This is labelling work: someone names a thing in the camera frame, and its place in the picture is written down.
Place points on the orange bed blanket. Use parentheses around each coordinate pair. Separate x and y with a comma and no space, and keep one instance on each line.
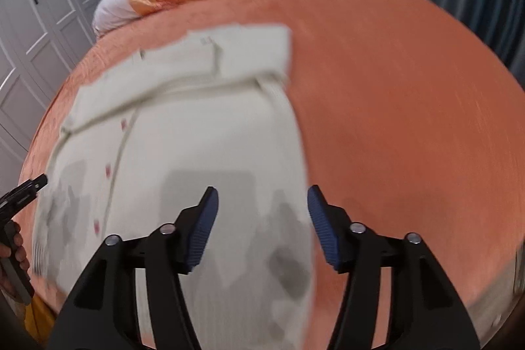
(389,128)

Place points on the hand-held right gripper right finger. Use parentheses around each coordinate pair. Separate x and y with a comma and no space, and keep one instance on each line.
(324,227)

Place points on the person's left hand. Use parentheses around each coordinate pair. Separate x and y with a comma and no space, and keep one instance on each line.
(18,245)

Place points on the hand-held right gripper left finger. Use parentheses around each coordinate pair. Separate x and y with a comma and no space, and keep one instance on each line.
(203,227)

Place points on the white wardrobe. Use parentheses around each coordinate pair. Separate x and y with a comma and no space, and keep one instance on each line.
(41,46)

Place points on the yellow cloth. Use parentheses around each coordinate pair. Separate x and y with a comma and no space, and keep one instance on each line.
(39,317)

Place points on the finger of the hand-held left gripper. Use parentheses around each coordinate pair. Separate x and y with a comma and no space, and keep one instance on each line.
(26,188)

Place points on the white knit cardigan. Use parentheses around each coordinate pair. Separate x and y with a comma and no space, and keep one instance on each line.
(205,128)

